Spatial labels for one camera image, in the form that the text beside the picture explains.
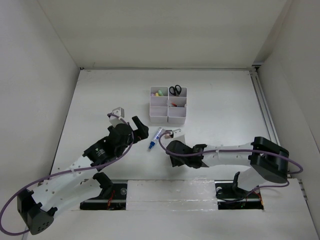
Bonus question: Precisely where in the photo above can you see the clear blue glue bottle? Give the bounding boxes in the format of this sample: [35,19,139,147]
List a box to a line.
[148,127,164,151]

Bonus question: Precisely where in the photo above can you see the black handled scissors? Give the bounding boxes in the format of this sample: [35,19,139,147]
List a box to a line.
[169,84,182,97]

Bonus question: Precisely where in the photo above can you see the pink white stapler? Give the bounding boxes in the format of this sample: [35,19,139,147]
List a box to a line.
[164,132,174,139]

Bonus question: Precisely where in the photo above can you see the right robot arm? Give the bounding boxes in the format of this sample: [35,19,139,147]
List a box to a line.
[164,136,290,197]

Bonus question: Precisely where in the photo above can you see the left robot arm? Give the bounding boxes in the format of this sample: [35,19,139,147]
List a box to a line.
[17,113,149,235]

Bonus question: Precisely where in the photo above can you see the white right organizer bin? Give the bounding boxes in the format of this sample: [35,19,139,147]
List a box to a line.
[168,87,187,125]

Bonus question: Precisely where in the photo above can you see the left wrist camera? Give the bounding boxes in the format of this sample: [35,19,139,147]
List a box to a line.
[107,107,125,128]

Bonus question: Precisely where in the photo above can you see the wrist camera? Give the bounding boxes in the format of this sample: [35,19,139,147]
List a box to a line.
[107,107,125,128]
[171,128,186,144]

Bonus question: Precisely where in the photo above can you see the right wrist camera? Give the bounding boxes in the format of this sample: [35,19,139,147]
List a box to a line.
[171,128,186,144]

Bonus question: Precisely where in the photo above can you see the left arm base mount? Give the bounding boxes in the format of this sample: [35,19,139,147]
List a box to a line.
[79,176,128,211]

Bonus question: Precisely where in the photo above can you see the metal front rail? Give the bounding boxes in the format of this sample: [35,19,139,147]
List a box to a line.
[79,178,266,204]

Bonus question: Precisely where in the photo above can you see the metal rail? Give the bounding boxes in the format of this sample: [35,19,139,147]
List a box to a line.
[249,65,308,201]
[79,178,266,204]

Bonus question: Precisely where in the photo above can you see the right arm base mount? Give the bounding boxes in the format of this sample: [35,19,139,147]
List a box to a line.
[215,172,264,210]

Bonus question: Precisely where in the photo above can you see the metal rail right side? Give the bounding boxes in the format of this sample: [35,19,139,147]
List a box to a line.
[249,65,308,201]

